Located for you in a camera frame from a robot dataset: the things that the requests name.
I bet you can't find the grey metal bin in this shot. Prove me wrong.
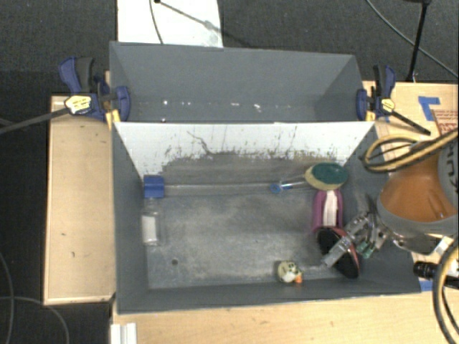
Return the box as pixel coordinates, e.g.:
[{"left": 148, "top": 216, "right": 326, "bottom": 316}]
[{"left": 108, "top": 40, "right": 422, "bottom": 315}]

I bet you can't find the small white toy owl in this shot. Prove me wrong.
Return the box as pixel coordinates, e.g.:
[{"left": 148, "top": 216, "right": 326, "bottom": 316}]
[{"left": 277, "top": 259, "right": 305, "bottom": 285}]

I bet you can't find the black cylinder on white bracket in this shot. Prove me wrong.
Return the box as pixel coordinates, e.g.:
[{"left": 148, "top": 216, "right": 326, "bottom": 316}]
[{"left": 412, "top": 234, "right": 459, "bottom": 289}]

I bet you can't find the pale wood board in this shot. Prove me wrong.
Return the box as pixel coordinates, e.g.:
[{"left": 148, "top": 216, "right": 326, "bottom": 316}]
[{"left": 42, "top": 95, "right": 118, "bottom": 306}]

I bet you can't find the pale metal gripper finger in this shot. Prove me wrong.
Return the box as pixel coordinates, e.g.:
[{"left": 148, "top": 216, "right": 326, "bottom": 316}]
[
  {"left": 320, "top": 237, "right": 356, "bottom": 268},
  {"left": 344, "top": 213, "right": 371, "bottom": 237}
]

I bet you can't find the purple and white bottle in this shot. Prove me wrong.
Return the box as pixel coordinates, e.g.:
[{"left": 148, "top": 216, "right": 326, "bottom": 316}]
[{"left": 311, "top": 188, "right": 344, "bottom": 234}]

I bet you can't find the green and yellow sponge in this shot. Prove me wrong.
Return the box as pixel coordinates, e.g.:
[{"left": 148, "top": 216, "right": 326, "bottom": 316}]
[{"left": 304, "top": 162, "right": 349, "bottom": 191}]

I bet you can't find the black disc with red rim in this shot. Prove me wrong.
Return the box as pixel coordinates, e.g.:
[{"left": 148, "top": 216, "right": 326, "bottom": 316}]
[{"left": 315, "top": 226, "right": 361, "bottom": 280}]

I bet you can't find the clear stick with blue ring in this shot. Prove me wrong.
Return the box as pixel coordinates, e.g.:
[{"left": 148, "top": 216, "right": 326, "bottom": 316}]
[{"left": 268, "top": 178, "right": 312, "bottom": 195}]

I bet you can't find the brown cardboard with red print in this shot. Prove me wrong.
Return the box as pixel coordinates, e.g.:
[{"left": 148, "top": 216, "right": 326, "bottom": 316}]
[{"left": 430, "top": 108, "right": 459, "bottom": 136}]

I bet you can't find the clear bottle with blue cap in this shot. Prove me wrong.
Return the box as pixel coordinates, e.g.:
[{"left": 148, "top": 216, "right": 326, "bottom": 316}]
[{"left": 141, "top": 174, "right": 167, "bottom": 247}]

